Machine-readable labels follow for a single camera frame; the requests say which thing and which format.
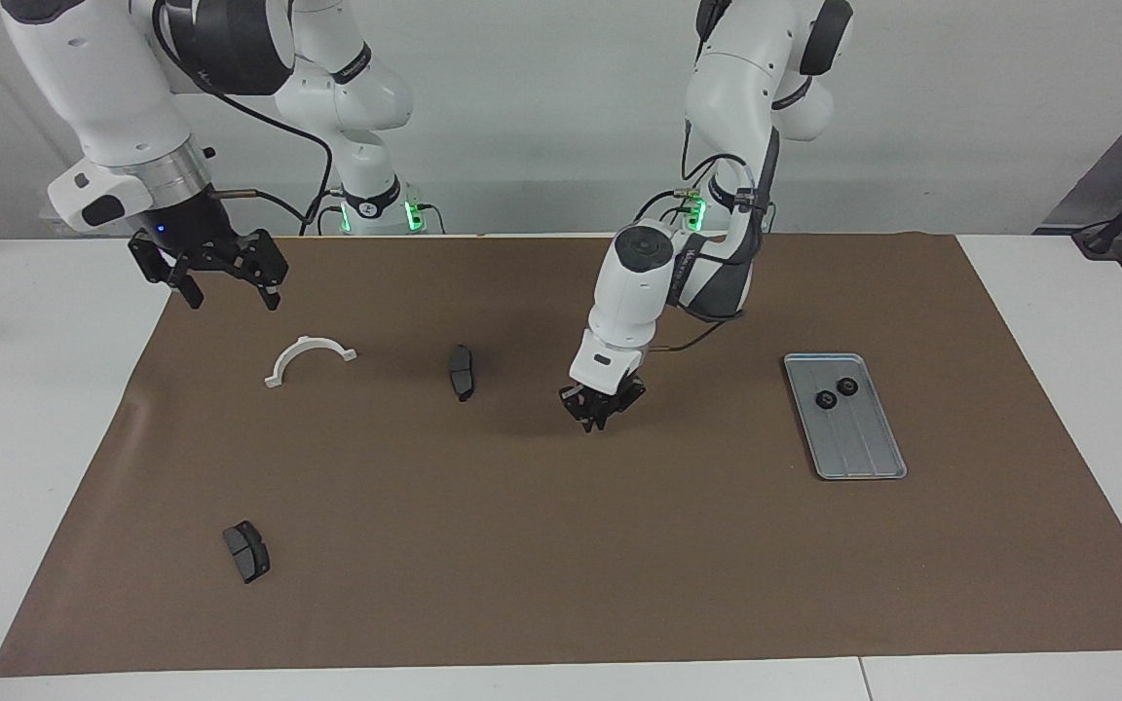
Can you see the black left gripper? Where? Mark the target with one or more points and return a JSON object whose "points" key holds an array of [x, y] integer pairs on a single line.
{"points": [[610, 391]]}

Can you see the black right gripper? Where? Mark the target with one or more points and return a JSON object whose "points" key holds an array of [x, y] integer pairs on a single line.
{"points": [[199, 227]]}

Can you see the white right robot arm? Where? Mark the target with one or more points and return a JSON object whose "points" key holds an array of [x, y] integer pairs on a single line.
{"points": [[93, 88]]}

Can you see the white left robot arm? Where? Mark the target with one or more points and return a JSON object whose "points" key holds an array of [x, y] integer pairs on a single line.
{"points": [[629, 282]]}

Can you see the grey metal tray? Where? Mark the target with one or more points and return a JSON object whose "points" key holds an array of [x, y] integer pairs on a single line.
{"points": [[863, 448]]}

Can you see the brown table mat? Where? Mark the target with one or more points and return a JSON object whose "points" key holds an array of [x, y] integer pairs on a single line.
{"points": [[561, 545]]}

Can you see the dark grey brake pad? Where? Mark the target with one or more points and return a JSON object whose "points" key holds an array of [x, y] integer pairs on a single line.
{"points": [[462, 375], [247, 555]]}

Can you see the white semicircular bracket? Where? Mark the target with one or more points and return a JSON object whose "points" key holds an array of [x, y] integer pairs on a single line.
{"points": [[308, 341]]}

